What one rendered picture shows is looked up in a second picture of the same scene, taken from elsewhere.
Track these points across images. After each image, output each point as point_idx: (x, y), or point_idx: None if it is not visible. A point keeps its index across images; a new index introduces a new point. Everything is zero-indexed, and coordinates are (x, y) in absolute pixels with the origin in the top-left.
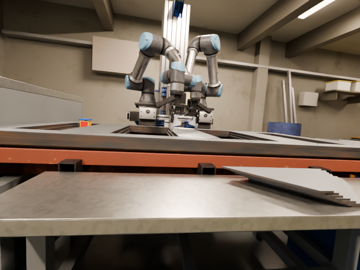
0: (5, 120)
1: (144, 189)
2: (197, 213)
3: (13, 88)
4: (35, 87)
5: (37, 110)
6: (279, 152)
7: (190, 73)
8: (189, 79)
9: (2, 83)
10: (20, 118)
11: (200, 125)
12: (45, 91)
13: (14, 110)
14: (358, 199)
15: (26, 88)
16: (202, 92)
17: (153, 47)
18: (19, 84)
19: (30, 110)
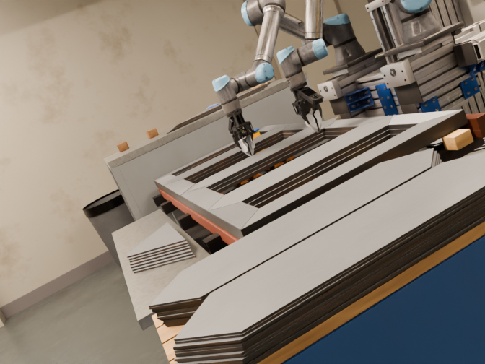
0: (189, 159)
1: (143, 231)
2: (120, 249)
3: (186, 133)
4: (208, 118)
5: (218, 135)
6: (200, 212)
7: (309, 24)
8: (252, 78)
9: (176, 135)
10: (201, 151)
11: (400, 90)
12: (222, 113)
13: (194, 148)
14: (138, 268)
15: (198, 125)
16: (318, 59)
17: (255, 19)
18: (190, 127)
19: (211, 139)
